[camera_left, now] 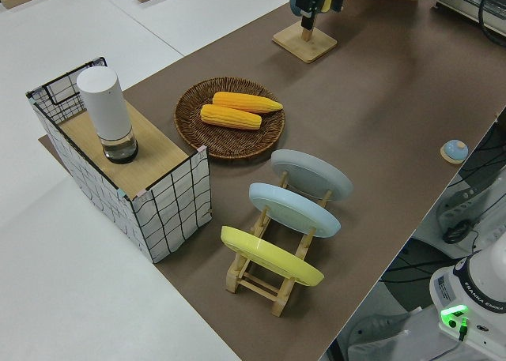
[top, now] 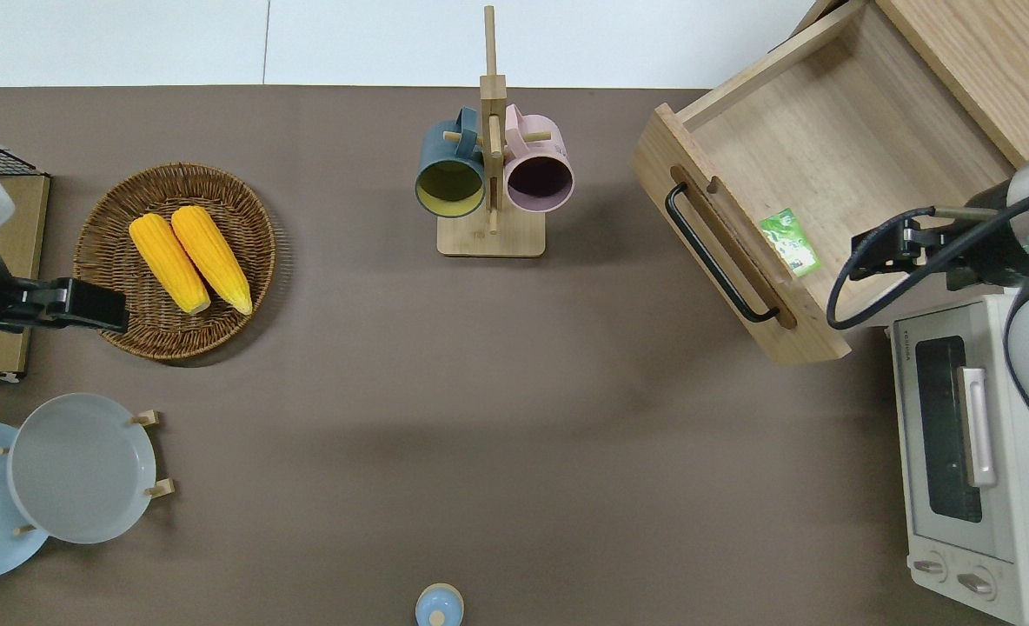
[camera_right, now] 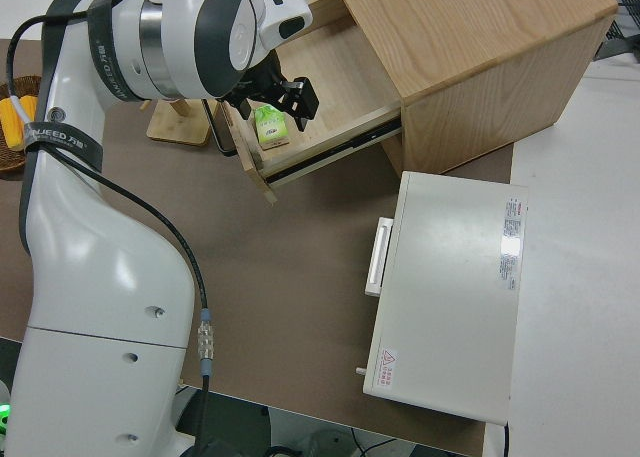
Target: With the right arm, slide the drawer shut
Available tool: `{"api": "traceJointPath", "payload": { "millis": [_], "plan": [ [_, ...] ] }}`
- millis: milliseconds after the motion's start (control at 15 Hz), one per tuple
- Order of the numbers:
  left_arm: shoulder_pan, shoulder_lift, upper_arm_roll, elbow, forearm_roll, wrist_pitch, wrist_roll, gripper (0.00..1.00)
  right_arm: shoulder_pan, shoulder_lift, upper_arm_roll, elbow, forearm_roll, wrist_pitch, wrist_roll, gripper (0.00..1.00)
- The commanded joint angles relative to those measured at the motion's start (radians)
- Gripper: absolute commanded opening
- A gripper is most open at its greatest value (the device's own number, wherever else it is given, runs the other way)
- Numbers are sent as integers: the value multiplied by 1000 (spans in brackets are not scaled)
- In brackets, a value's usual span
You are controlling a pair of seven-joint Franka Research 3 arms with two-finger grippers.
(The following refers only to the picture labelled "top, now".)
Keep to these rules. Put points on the yellow corn cob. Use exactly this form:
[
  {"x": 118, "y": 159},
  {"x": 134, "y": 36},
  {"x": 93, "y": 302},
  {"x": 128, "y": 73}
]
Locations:
[
  {"x": 167, "y": 261},
  {"x": 212, "y": 256}
]

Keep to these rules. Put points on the pink mug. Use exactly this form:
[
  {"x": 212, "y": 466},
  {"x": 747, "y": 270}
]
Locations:
[{"x": 539, "y": 178}]

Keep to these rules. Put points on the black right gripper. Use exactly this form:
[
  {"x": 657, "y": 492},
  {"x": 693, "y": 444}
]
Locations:
[{"x": 958, "y": 256}]

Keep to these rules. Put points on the wooden plate rack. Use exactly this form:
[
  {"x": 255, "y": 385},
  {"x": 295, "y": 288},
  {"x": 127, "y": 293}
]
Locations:
[{"x": 160, "y": 488}]

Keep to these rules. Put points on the grey plate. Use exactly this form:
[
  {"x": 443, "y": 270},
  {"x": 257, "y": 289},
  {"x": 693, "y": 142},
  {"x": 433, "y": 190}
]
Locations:
[{"x": 80, "y": 469}]

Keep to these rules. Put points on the green packet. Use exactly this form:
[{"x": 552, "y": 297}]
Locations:
[{"x": 790, "y": 242}]

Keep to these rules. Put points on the dark blue mug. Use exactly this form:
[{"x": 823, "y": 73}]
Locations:
[{"x": 449, "y": 187}]

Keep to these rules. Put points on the wooden drawer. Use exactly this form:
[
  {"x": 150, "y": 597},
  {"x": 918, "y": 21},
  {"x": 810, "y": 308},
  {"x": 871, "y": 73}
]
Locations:
[{"x": 827, "y": 130}]

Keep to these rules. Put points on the wooden board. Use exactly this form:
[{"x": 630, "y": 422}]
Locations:
[{"x": 10, "y": 252}]

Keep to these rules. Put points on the round wicker basket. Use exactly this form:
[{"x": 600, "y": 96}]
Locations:
[{"x": 115, "y": 209}]

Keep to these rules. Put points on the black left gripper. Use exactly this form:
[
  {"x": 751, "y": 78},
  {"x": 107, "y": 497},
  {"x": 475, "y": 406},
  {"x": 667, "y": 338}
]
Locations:
[{"x": 89, "y": 306}]

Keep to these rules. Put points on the wooden mug tree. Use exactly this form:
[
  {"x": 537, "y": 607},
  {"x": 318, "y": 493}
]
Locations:
[{"x": 490, "y": 239}]

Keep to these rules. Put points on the light blue lidded jar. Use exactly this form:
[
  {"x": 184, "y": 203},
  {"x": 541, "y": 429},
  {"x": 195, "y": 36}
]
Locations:
[{"x": 439, "y": 606}]

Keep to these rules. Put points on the white toaster oven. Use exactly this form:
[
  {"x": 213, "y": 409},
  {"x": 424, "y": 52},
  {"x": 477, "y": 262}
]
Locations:
[{"x": 940, "y": 522}]

